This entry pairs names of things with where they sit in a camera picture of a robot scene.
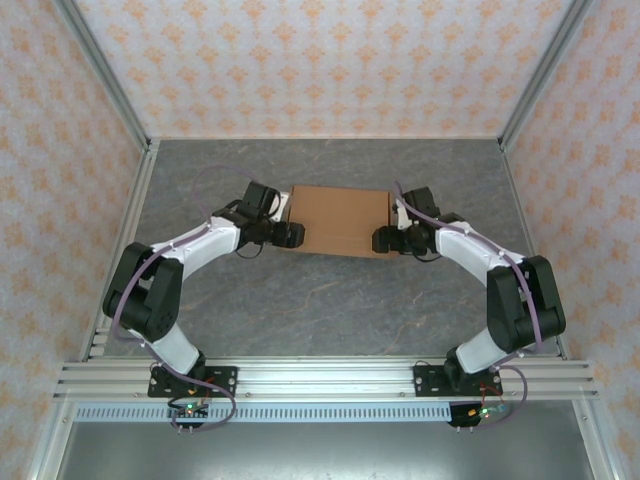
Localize grey object at corner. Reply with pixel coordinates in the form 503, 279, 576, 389
271, 192, 292, 222

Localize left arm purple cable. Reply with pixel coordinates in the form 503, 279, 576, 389
110, 165, 236, 434

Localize brown cardboard box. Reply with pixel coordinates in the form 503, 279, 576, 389
287, 184, 401, 260

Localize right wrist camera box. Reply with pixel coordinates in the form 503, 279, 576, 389
391, 197, 417, 232

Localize long aluminium mounting beam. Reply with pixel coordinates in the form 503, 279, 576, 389
53, 357, 600, 402

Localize short aluminium frame post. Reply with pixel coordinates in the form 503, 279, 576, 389
27, 399, 76, 480
572, 399, 617, 480

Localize grey metal sheet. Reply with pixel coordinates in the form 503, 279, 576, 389
52, 422, 599, 480

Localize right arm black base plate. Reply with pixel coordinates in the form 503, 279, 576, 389
412, 364, 504, 399

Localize grey slotted cable duct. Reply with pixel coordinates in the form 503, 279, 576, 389
73, 404, 455, 424

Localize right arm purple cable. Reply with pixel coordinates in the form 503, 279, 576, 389
394, 180, 546, 431

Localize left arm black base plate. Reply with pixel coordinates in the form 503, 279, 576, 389
147, 365, 239, 399

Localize tall aluminium frame post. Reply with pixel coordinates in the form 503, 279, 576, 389
52, 0, 154, 154
497, 0, 596, 151

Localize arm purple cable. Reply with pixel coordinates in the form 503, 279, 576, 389
394, 180, 546, 431
110, 165, 236, 434

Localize aluminium side rail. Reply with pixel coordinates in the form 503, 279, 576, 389
88, 139, 161, 362
498, 141, 571, 361

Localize black bracket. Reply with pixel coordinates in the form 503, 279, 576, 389
446, 403, 482, 431
171, 415, 211, 434

